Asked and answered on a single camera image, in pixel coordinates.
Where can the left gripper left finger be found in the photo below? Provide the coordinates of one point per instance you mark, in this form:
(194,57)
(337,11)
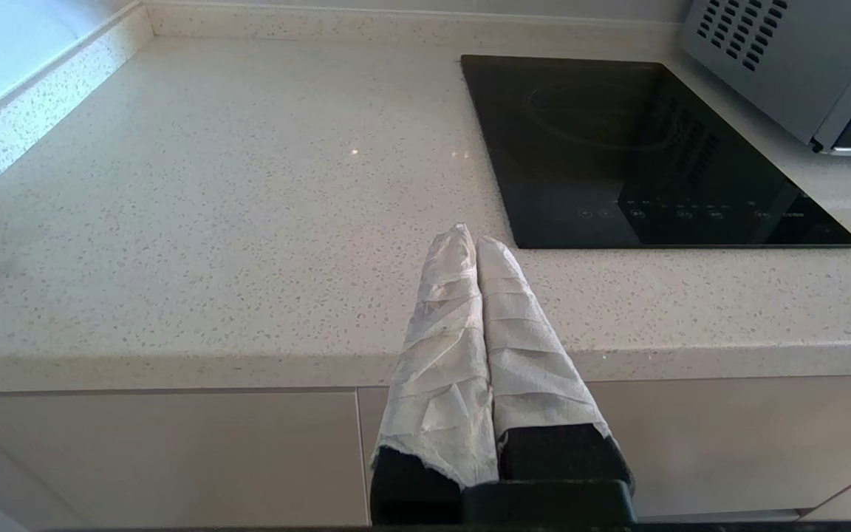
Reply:
(440,369)

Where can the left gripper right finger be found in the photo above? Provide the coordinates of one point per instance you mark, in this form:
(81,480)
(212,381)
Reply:
(529,369)

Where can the silver microwave oven body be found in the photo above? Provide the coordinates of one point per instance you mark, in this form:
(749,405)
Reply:
(784,63)

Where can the black induction cooktop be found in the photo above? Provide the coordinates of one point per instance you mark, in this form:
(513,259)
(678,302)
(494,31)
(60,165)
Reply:
(617,148)

